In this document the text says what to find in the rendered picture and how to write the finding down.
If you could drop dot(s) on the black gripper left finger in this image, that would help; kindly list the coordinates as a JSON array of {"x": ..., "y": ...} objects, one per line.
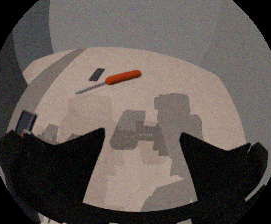
[{"x": 73, "y": 161}]

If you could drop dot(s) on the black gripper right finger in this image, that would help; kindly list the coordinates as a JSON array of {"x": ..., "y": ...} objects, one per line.
[{"x": 206, "y": 163}]

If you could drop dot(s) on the dark grey flat panel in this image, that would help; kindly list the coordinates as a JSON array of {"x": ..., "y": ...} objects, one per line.
[{"x": 12, "y": 83}]

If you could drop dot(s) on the orange-handled screwdriver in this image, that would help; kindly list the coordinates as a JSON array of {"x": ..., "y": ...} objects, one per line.
[{"x": 114, "y": 79}]

